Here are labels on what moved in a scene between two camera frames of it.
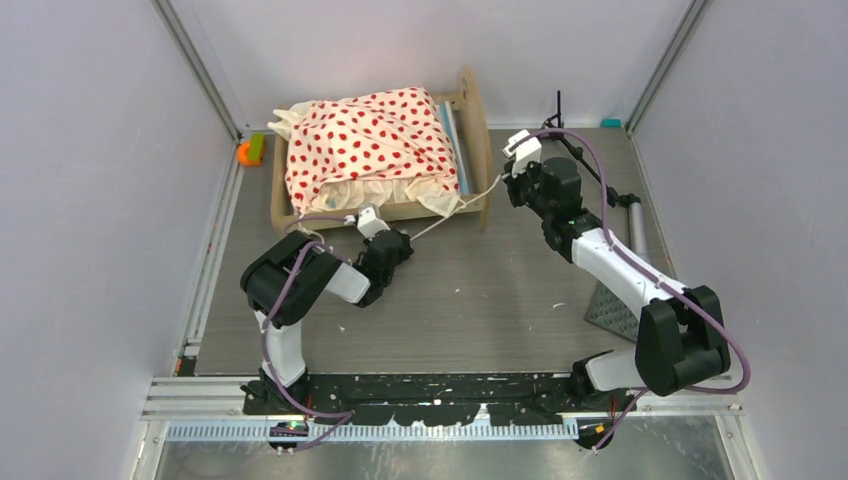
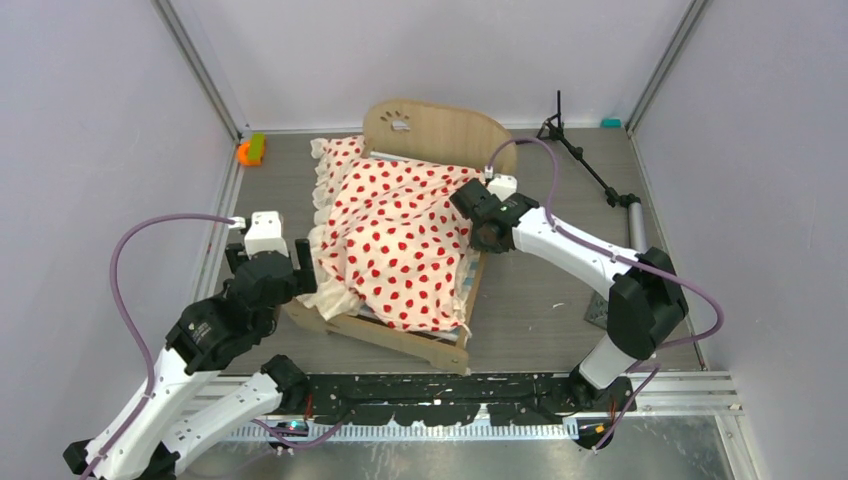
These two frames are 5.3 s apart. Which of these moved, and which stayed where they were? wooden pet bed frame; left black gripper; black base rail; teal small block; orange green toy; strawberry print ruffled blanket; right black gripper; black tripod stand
Moved: wooden pet bed frame; strawberry print ruffled blanket; right black gripper; left black gripper
Stayed: black base rail; orange green toy; teal small block; black tripod stand
